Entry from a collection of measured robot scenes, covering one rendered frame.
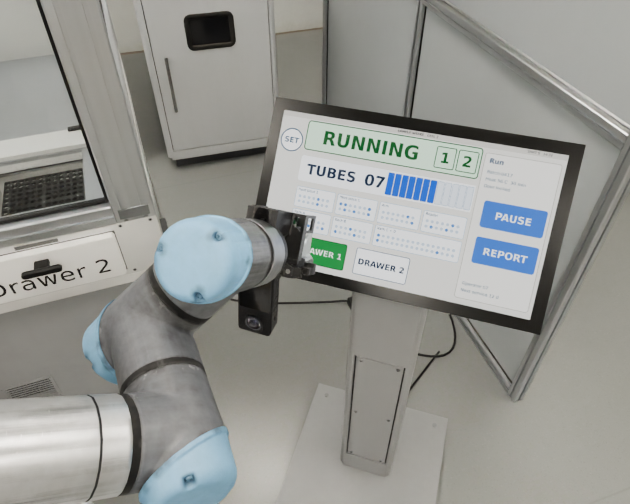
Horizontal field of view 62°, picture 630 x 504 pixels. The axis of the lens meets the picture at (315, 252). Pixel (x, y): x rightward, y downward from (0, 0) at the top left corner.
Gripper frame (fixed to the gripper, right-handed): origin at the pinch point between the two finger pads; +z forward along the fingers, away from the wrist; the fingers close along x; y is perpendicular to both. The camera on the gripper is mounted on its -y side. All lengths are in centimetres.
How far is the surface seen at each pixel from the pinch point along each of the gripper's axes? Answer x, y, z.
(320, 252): 0.1, 0.5, 14.8
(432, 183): -16.3, 15.7, 14.9
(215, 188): 96, 6, 178
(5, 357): 71, -40, 26
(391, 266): -12.5, 0.7, 14.9
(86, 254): 49, -10, 18
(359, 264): -7.0, -0.1, 14.8
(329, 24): 60, 102, 202
